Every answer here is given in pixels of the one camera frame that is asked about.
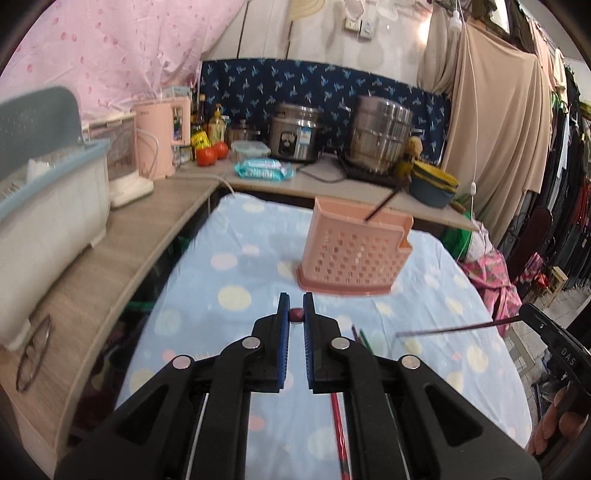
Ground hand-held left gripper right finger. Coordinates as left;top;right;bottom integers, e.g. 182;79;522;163
302;293;541;480

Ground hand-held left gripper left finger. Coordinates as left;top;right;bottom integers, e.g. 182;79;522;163
54;293;291;480

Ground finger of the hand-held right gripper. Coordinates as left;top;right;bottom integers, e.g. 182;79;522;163
520;303;562;343

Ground bright red chopstick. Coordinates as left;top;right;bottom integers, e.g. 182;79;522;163
290;308;352;480

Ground pink plastic utensil basket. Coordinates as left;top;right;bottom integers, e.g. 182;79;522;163
295;196;414;296

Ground dark brown chopstick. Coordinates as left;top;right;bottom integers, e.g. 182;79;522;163
365;189;403;222

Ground person's right hand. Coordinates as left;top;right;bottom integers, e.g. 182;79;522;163
527;387;591;457

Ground wooden stool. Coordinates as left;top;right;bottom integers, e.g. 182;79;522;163
549;267;570;297

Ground pink patterned cloth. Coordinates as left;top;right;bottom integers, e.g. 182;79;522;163
461;248;525;334

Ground blue dotted tablecloth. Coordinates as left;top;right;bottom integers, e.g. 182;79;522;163
113;194;534;480

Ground row of hanging clothes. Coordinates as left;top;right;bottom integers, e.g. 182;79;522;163
503;0;591;302

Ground dark blue bowl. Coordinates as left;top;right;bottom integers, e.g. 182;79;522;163
409;178;455;209

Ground green bowl yellow inside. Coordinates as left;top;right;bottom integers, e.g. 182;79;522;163
412;161;461;186
411;172;459;193

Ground wet wipes pack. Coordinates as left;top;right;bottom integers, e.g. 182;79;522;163
234;158;296;181

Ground black induction cooker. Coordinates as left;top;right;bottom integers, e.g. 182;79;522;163
338;154;411;188

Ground clear plastic food container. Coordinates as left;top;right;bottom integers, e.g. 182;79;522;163
230;140;271;164

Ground steel rice cooker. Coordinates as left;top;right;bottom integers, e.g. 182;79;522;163
269;103;324;164

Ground small steel pot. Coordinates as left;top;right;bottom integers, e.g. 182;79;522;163
226;120;260;145

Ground steel steamer pot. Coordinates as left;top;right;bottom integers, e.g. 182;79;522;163
346;95;414;175

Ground yellow oil bottle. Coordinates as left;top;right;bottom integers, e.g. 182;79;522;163
208;104;227;145

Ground pink electric kettle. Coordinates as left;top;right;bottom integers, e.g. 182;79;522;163
133;95;193;181

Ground eyeglasses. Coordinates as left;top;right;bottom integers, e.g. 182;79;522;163
16;316;53;394

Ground white glass kettle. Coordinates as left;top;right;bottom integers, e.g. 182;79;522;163
85;113;154;209

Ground navy floral cloth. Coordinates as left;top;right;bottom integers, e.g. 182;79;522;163
199;58;452;163

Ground white dish rack blue lid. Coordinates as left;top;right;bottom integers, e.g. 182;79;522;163
0;86;112;352

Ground pink floral curtain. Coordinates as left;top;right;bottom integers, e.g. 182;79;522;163
9;0;246;121

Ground white cable with switch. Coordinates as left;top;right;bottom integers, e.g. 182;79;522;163
454;0;479;195

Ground black power cable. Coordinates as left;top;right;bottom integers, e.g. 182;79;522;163
295;162;348;184

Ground white kettle cable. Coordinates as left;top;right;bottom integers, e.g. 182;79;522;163
174;172;237;200

